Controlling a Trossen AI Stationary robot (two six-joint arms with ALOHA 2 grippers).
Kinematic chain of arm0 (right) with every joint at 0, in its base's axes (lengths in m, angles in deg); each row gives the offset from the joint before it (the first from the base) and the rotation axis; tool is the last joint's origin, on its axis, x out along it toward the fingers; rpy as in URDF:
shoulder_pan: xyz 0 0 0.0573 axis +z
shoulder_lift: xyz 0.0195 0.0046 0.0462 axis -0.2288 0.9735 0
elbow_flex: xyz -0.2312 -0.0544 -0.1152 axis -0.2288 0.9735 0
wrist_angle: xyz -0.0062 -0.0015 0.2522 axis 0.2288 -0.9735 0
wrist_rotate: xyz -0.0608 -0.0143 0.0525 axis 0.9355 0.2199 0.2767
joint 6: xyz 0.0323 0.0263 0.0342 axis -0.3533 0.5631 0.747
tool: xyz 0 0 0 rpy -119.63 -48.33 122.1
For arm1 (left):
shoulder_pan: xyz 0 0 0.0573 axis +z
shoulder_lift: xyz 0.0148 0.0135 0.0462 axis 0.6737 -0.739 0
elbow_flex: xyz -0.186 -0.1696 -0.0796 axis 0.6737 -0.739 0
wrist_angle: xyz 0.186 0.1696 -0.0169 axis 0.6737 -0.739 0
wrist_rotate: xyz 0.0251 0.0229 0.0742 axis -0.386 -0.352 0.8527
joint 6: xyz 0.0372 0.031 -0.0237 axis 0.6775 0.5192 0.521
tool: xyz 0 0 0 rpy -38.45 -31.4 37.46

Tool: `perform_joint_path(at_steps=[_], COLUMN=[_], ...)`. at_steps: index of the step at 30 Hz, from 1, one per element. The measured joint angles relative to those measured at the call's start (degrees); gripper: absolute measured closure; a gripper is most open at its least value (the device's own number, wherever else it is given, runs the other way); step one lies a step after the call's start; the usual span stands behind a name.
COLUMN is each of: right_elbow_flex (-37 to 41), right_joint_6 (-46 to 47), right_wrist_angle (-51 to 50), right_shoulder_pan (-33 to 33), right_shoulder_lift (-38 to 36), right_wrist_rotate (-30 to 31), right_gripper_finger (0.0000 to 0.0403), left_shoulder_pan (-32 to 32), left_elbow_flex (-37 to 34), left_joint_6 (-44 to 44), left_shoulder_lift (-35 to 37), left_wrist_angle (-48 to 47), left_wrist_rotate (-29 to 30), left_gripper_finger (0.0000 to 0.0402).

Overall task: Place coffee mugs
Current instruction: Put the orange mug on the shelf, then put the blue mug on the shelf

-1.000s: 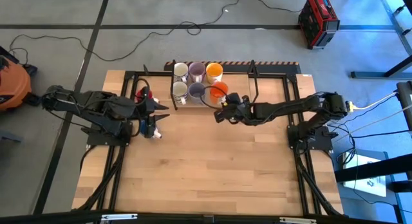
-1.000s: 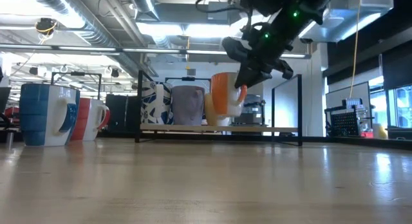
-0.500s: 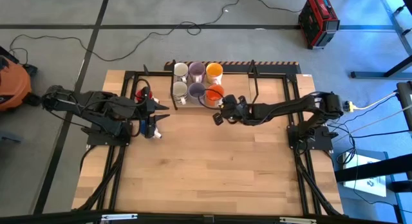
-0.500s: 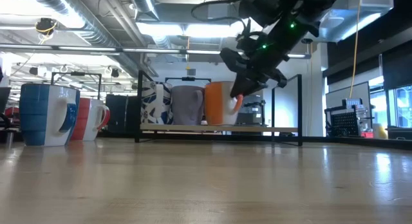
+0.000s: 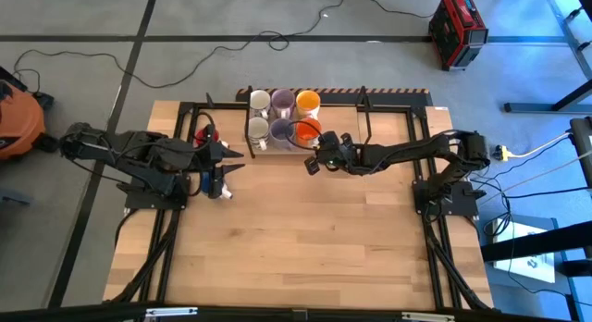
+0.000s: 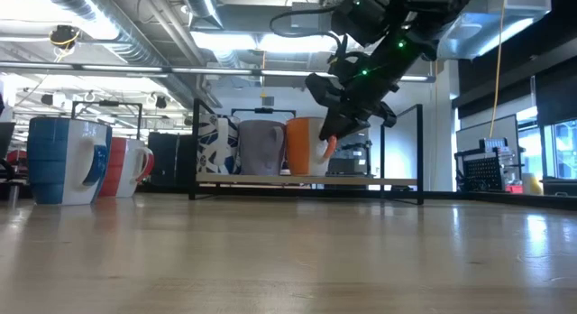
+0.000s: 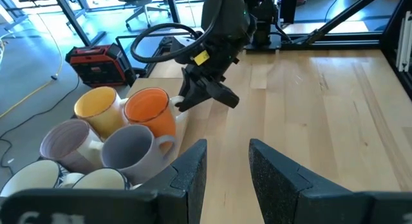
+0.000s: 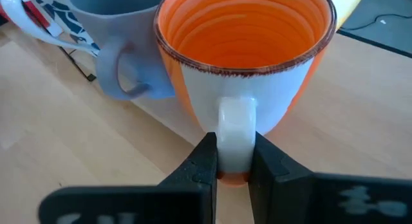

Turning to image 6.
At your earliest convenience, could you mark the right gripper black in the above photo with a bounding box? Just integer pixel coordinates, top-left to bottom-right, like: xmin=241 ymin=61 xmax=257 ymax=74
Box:
xmin=317 ymin=51 xmax=402 ymax=142

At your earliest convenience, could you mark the yellow-orange and white mug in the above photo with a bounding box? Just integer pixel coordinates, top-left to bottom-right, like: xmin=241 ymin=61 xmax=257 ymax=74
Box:
xmin=285 ymin=116 xmax=338 ymax=178

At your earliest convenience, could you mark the grey mug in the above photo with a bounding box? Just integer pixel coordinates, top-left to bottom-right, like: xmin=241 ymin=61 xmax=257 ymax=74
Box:
xmin=237 ymin=119 xmax=289 ymax=177

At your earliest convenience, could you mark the blue patterned white mug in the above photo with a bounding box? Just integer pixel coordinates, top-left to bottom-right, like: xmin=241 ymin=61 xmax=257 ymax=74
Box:
xmin=197 ymin=114 xmax=242 ymax=176

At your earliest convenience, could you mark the red and white mug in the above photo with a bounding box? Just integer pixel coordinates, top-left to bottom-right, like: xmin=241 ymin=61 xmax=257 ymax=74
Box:
xmin=97 ymin=136 xmax=156 ymax=199

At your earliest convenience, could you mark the blue and white mug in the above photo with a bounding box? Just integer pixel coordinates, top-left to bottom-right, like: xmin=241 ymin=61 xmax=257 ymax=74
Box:
xmin=26 ymin=116 xmax=113 ymax=206

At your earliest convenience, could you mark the bright ceiling light panel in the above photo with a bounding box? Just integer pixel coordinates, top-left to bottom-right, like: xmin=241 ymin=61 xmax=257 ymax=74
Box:
xmin=188 ymin=32 xmax=337 ymax=53

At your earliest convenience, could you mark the white board panel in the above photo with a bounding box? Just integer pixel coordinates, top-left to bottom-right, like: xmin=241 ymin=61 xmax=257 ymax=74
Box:
xmin=454 ymin=114 xmax=518 ymax=152

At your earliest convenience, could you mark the black pegboard crate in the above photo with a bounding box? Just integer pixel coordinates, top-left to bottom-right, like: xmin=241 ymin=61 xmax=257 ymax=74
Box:
xmin=453 ymin=137 xmax=508 ymax=192

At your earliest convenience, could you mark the dark cabinet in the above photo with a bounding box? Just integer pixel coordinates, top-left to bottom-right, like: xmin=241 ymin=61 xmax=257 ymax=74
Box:
xmin=147 ymin=132 xmax=196 ymax=191

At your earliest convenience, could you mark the yellow container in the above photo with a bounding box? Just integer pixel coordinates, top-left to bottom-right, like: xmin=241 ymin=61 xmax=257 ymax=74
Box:
xmin=522 ymin=172 xmax=545 ymax=196

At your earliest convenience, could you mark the long horizontal light bar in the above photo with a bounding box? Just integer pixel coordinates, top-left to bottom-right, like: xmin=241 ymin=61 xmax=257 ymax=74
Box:
xmin=0 ymin=60 xmax=436 ymax=83

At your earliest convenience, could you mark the red chair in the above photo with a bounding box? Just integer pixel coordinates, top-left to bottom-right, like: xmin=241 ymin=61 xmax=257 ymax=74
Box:
xmin=6 ymin=150 xmax=29 ymax=171

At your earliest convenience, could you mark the dark monitor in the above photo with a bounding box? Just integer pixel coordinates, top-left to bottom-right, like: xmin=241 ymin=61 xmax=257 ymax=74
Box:
xmin=0 ymin=122 xmax=17 ymax=180

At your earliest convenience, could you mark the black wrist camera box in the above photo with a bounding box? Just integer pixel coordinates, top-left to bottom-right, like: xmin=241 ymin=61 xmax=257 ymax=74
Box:
xmin=305 ymin=73 xmax=340 ymax=106

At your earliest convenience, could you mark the black frame wooden shelf rack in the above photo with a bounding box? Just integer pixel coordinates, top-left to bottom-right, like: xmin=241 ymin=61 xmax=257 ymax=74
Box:
xmin=188 ymin=98 xmax=426 ymax=206

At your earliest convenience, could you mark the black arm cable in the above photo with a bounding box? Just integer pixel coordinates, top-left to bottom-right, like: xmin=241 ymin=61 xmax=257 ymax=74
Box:
xmin=269 ymin=5 xmax=346 ymax=58

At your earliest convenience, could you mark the yellow hanging cable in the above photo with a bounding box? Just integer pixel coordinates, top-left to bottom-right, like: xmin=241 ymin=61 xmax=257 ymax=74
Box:
xmin=489 ymin=0 xmax=508 ymax=128

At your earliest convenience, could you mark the corrugated silver ceiling duct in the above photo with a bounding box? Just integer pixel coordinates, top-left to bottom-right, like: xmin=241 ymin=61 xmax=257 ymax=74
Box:
xmin=182 ymin=0 xmax=224 ymax=31
xmin=35 ymin=0 xmax=199 ymax=110

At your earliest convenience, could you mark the silver box ventilation duct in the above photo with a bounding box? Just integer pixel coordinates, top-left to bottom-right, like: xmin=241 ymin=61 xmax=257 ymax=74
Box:
xmin=436 ymin=0 xmax=552 ymax=60

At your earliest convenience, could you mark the black and yellow cable reel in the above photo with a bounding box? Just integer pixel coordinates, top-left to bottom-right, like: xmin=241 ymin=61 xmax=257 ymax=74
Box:
xmin=48 ymin=23 xmax=82 ymax=52

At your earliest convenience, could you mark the grey metal post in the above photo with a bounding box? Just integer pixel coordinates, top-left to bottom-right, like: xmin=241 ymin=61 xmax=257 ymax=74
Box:
xmin=8 ymin=183 xmax=22 ymax=211

